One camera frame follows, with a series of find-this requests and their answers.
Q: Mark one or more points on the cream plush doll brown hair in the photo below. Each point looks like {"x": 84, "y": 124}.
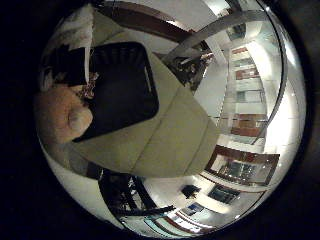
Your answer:
{"x": 60, "y": 115}

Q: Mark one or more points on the black plastic basket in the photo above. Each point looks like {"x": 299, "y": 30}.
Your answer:
{"x": 123, "y": 93}

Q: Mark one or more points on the grey metal beam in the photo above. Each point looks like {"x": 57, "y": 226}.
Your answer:
{"x": 216, "y": 30}

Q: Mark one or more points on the black floor chair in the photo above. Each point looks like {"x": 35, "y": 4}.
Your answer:
{"x": 190, "y": 190}

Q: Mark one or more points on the brown framed window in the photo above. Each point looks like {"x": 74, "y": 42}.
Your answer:
{"x": 243, "y": 166}

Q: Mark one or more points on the dark wall screen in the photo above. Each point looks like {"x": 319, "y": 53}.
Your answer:
{"x": 223, "y": 194}

